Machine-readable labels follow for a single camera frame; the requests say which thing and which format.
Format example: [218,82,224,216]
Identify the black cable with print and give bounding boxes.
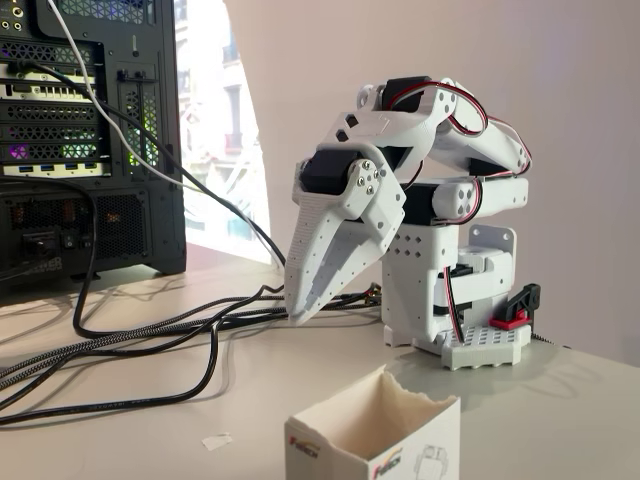
[0,317,221,427]

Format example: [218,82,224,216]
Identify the black red table clamp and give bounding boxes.
[488,282,544,329]

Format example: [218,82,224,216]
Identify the thin white cable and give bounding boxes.
[47,0,281,267]

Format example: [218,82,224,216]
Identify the white cardboard box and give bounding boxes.
[284,364,462,480]

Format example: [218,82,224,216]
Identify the black cable with plug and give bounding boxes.
[4,58,287,266]

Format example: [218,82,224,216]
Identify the smooth thin black cable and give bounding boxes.
[0,175,285,341]

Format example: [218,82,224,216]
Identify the red black servo wire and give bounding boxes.
[443,265,470,346]
[387,79,532,221]

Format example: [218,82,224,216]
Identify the black computer tower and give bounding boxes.
[0,0,188,297]

